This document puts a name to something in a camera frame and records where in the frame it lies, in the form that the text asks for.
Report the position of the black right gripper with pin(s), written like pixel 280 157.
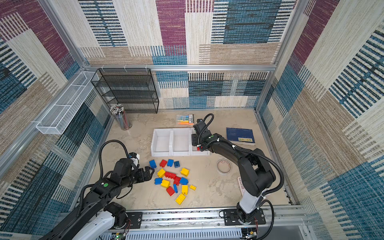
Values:
pixel 194 139

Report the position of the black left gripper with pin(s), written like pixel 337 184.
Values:
pixel 148 176

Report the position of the blue tall brick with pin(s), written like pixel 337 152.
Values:
pixel 153 164

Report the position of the yellow brick pile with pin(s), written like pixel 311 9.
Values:
pixel 161 173

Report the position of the small blue brick bottom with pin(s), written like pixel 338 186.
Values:
pixel 175 188

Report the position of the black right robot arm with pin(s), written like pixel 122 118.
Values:
pixel 260 175

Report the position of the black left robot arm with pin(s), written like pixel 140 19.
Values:
pixel 96 212

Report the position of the red brick top row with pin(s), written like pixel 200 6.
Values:
pixel 163 163

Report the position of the white middle bin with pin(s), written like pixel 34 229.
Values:
pixel 180 143

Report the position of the blue brick top row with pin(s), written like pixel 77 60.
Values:
pixel 170 163

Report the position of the highlighter marker pack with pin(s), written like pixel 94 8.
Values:
pixel 185 119

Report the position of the red brick bottom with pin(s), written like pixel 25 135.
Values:
pixel 170 191

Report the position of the red brick centre small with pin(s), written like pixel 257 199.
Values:
pixel 177 180

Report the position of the white left bin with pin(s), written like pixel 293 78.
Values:
pixel 161 145

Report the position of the tape roll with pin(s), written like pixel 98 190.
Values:
pixel 224 166

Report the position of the blue notebook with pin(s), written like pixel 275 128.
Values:
pixel 240 136

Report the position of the long yellow brick bottom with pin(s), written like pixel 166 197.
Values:
pixel 179 200

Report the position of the pencil cup with pencils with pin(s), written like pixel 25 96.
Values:
pixel 119 113

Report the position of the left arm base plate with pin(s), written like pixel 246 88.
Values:
pixel 128 220

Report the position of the aluminium front rail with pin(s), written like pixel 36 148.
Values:
pixel 282 223

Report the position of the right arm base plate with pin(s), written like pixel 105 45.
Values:
pixel 234 217

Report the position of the black wire shelf rack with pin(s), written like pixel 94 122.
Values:
pixel 134 89

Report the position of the white mesh wall basket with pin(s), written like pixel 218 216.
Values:
pixel 60 115

